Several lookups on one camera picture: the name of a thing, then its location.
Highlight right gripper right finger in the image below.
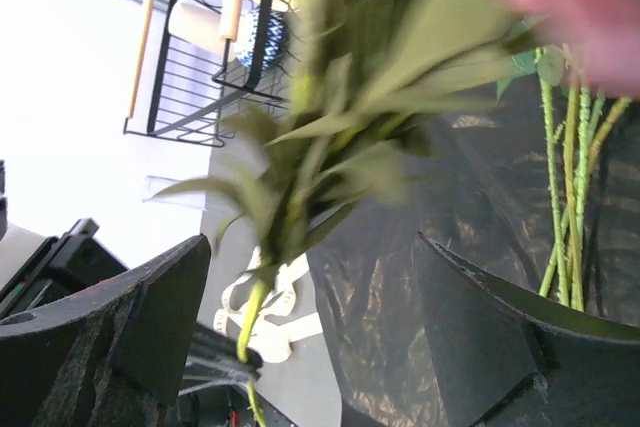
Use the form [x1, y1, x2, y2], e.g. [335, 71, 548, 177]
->
[414, 235, 639, 426]

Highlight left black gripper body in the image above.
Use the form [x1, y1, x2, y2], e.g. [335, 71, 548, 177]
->
[1, 218, 127, 319]

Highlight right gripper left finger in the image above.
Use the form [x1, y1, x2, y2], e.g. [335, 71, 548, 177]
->
[1, 235, 211, 426]

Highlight black wrapping paper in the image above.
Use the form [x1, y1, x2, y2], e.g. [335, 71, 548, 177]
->
[298, 78, 639, 426]

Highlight flower bouquet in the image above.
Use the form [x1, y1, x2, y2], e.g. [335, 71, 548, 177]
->
[496, 20, 632, 311]

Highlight pink rose stem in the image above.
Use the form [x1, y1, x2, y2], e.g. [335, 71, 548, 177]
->
[149, 0, 640, 427]

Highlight cream ribbon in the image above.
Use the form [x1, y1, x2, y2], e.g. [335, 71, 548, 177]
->
[213, 254, 323, 364]

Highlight beige paper cup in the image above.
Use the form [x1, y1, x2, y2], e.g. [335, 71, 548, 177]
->
[168, 2, 226, 56]

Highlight blue white ceramic bowl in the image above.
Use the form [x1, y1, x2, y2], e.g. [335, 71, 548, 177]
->
[234, 9, 291, 71]

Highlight black wire basket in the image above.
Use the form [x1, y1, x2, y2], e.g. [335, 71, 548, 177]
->
[123, 0, 294, 147]

